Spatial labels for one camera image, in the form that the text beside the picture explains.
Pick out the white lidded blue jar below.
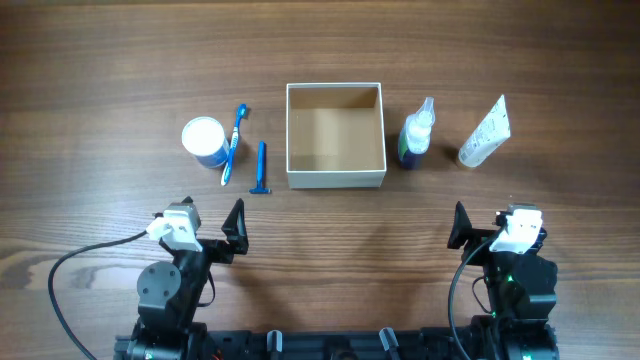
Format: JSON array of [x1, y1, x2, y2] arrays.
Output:
[[181, 116, 230, 168]]

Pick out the clear pump spray bottle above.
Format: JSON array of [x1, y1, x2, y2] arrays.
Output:
[[398, 97, 436, 169]]

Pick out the white squeeze tube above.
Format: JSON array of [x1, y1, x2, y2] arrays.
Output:
[[457, 95, 511, 168]]

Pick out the blue white toothbrush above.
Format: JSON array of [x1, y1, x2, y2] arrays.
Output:
[[221, 104, 248, 186]]

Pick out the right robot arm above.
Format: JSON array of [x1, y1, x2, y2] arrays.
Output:
[[447, 202, 559, 359]]

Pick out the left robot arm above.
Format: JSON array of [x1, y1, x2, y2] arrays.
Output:
[[114, 197, 249, 360]]

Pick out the blue disposable razor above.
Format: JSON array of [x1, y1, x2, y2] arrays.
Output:
[[249, 141, 271, 194]]

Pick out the white open cardboard box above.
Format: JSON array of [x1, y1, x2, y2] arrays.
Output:
[[286, 82, 387, 189]]

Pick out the right black cable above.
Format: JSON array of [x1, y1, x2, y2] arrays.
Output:
[[447, 234, 501, 360]]

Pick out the black cable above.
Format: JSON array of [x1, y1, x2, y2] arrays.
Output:
[[47, 230, 151, 360], [447, 234, 501, 360]]

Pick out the left black cable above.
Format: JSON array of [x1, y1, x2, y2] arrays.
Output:
[[47, 230, 151, 360]]

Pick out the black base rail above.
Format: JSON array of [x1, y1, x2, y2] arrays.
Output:
[[114, 327, 460, 360]]

